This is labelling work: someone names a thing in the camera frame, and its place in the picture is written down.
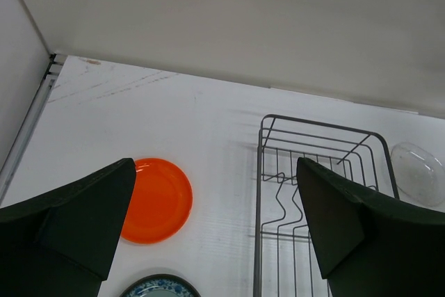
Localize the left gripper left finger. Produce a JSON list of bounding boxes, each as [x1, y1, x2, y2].
[[1, 158, 135, 296]]

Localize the blue patterned plate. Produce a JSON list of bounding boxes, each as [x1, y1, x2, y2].
[[120, 273, 200, 297]]

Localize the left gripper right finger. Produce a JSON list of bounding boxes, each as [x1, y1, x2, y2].
[[296, 158, 444, 296]]

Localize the clear glass plate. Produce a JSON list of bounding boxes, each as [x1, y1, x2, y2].
[[391, 142, 444, 207]]

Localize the grey wire dish rack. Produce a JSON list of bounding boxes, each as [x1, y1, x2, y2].
[[253, 114, 399, 296]]

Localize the orange plate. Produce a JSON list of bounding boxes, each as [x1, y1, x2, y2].
[[121, 158, 193, 244]]

